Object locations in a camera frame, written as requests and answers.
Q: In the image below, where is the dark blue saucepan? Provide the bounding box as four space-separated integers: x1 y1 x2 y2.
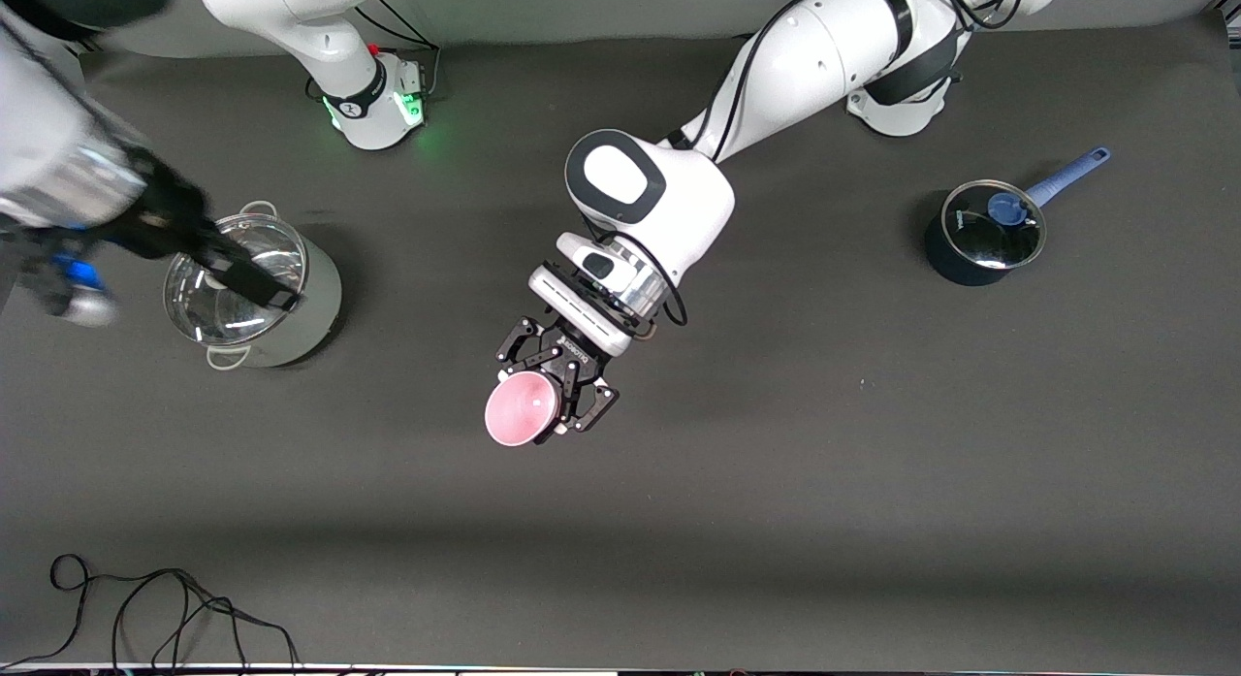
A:
924 146 1112 287

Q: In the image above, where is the dark grey table cloth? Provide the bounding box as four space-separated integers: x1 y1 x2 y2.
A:
0 12 1241 669

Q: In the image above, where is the pink plastic cup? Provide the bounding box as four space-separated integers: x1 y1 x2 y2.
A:
485 370 560 448

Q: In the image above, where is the glass lid with blue knob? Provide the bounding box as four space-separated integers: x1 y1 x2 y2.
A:
941 179 1048 271

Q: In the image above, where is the pale green two-handled pot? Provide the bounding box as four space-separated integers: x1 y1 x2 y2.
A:
165 201 342 370

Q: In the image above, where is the glass lid with wooden knob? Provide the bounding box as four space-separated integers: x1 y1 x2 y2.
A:
165 213 308 347

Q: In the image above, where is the thin black loose cable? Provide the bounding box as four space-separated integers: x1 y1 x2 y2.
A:
0 554 302 669

